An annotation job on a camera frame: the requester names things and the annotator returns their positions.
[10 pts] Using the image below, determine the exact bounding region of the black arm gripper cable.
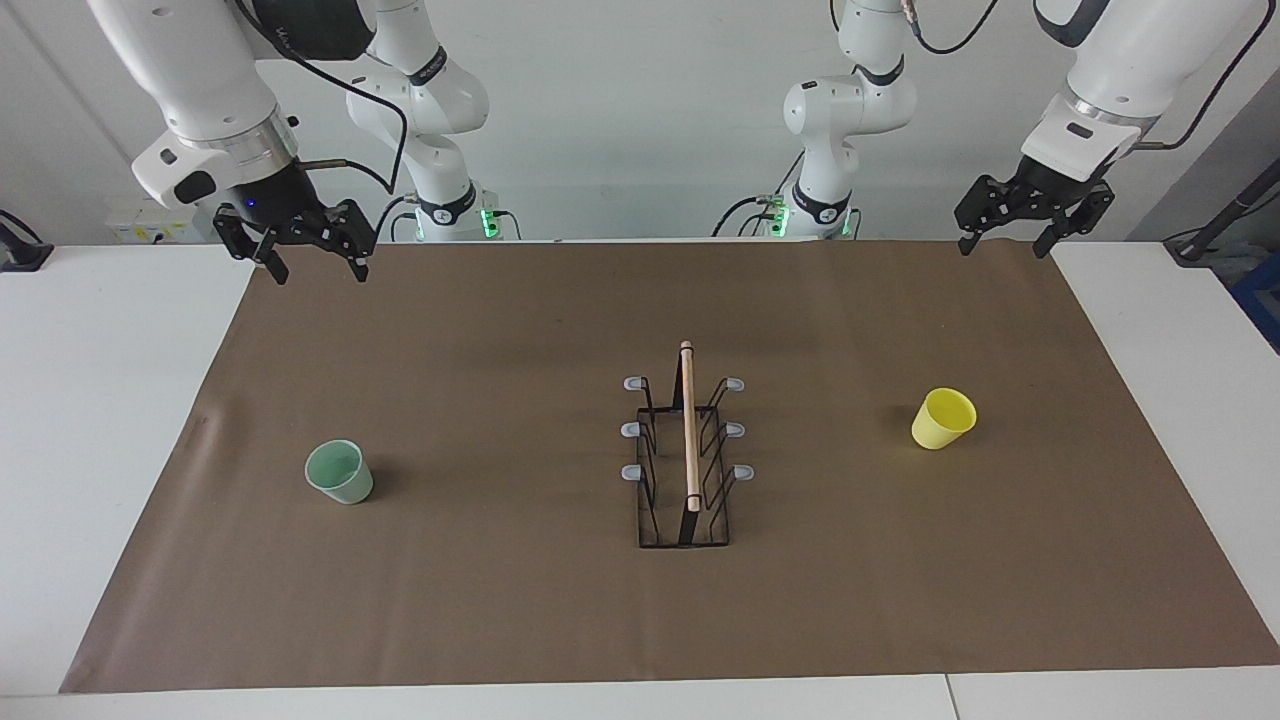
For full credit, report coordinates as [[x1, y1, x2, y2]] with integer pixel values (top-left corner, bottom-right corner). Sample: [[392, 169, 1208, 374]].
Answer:
[[830, 0, 1279, 151], [235, 0, 411, 196]]

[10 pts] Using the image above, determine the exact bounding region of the black angled stand pole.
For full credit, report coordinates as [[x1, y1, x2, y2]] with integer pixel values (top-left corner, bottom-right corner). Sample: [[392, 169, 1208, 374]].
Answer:
[[1165, 160, 1280, 266]]

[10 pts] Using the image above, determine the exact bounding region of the black left arm gripper cable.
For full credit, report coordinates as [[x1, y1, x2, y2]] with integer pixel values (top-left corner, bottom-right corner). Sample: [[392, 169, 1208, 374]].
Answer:
[[830, 0, 1279, 151]]

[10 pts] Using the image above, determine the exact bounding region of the black right arm gripper cable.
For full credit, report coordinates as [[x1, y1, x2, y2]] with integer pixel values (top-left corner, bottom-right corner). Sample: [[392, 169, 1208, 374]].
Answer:
[[235, 0, 411, 196]]

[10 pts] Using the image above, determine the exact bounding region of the blue crate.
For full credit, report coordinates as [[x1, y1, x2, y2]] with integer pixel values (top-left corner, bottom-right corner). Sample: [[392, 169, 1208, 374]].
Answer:
[[1228, 250, 1280, 353]]

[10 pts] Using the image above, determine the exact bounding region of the black left base cable bundle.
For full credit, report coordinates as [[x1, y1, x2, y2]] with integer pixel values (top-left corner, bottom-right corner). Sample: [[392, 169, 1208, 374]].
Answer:
[[711, 150, 863, 239]]

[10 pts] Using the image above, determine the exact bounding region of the black base cable bundle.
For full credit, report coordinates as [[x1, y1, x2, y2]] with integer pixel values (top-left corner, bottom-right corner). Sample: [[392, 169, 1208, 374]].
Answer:
[[711, 150, 863, 239], [373, 193, 522, 243]]

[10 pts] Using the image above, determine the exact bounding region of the brown paper table mat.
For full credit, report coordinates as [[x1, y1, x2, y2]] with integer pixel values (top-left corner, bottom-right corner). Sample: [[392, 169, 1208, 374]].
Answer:
[[60, 238, 1280, 694]]

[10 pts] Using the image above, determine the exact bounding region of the pale green plastic cup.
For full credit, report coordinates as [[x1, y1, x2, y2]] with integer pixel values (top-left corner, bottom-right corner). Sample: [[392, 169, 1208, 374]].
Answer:
[[305, 440, 374, 505]]

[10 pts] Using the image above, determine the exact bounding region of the white wall socket box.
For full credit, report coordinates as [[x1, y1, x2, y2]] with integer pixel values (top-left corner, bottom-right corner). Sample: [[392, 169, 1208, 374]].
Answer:
[[105, 200, 221, 246]]

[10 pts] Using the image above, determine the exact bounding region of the black right base cable bundle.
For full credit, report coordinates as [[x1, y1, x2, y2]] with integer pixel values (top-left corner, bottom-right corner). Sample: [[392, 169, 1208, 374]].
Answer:
[[373, 193, 522, 243]]

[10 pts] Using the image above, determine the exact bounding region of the black table clamp mount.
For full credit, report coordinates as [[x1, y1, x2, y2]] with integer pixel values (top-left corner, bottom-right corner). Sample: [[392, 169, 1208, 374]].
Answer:
[[0, 210, 53, 273]]

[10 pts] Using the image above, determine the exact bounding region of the black wire rack, wooden handle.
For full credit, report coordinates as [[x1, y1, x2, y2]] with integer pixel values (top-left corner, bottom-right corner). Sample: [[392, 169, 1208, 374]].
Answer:
[[622, 341, 755, 549]]

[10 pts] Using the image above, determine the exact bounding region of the yellow plastic cup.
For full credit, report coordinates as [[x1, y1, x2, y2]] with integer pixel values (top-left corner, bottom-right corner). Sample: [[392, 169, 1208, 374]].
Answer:
[[911, 388, 978, 451]]

